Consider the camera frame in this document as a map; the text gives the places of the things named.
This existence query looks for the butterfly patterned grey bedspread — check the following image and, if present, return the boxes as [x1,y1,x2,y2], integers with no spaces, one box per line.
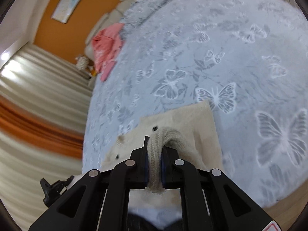
[82,0,307,207]

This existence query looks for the pink folded clothes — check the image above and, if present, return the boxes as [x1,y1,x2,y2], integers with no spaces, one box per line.
[91,23,124,82]

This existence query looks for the cream padded headboard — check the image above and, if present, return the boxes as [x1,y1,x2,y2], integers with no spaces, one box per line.
[84,0,159,63]

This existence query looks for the plush toy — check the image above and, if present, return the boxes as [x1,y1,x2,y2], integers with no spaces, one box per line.
[75,55,93,74]

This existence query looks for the cream and orange curtain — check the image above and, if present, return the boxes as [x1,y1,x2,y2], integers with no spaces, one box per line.
[1,43,92,230]

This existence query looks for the butterfly patterned pillow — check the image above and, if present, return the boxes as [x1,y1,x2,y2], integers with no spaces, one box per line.
[120,0,171,40]

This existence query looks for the beige knitted sweater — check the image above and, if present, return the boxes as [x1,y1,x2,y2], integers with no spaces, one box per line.
[101,99,225,194]

